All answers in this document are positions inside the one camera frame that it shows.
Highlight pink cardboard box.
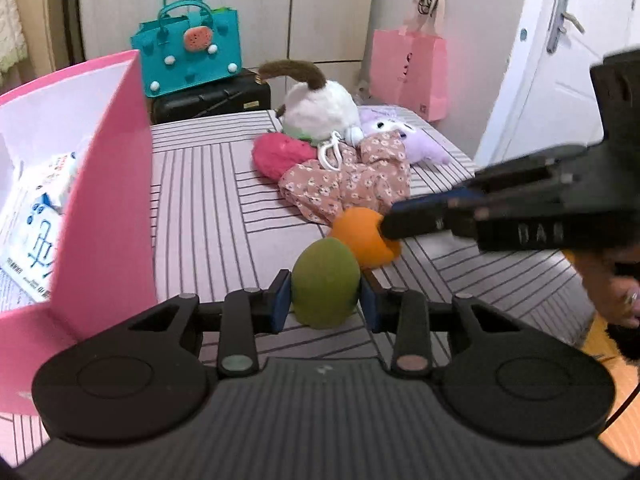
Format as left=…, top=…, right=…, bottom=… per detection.
left=0, top=49, right=158, bottom=418

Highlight green makeup sponge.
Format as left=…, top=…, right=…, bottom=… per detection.
left=291, top=237, right=362, bottom=331

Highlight orange makeup sponge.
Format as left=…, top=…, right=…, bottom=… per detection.
left=330, top=207, right=402, bottom=270

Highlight metal door handle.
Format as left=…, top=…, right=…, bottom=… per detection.
left=546, top=0, right=586, bottom=54

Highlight small tissue pack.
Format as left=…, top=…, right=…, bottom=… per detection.
left=30, top=150, right=82, bottom=211

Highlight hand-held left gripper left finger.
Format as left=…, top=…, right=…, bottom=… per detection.
left=115, top=270, right=293, bottom=380

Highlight white fleece pajama top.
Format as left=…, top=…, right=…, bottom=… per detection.
left=0, top=0, right=28, bottom=73

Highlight pink paper gift bag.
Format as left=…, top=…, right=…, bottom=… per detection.
left=369, top=10, right=449, bottom=122

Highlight white door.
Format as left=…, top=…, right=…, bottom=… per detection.
left=472, top=0, right=640, bottom=171

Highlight black cable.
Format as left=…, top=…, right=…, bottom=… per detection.
left=604, top=382, right=640, bottom=432

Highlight person's right hand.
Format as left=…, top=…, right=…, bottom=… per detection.
left=564, top=249, right=640, bottom=328

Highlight printed paper sheet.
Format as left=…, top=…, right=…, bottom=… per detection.
left=0, top=267, right=50, bottom=317

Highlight pink fluffy ball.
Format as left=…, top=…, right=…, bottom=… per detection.
left=251, top=132, right=317, bottom=182

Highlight teal felt handbag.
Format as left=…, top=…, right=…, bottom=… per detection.
left=131, top=0, right=242, bottom=100

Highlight large white wipes pack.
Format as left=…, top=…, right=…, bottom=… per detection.
left=0, top=180, right=68, bottom=306

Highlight black hard case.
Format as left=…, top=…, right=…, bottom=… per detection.
left=150, top=69, right=272, bottom=126

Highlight floral fabric pouch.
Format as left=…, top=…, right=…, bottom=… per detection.
left=278, top=130, right=413, bottom=226

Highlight white plush toy brown ears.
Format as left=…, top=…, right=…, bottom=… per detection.
left=256, top=58, right=363, bottom=171

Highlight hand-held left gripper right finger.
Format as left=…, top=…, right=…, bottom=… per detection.
left=359, top=277, right=526, bottom=380

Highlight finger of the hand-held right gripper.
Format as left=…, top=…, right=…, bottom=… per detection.
left=392, top=145, right=588, bottom=211
left=379, top=199, right=490, bottom=242

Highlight purple plush toy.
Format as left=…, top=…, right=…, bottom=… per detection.
left=357, top=104, right=451, bottom=166

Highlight beige wardrobe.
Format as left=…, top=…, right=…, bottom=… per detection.
left=75, top=0, right=381, bottom=106

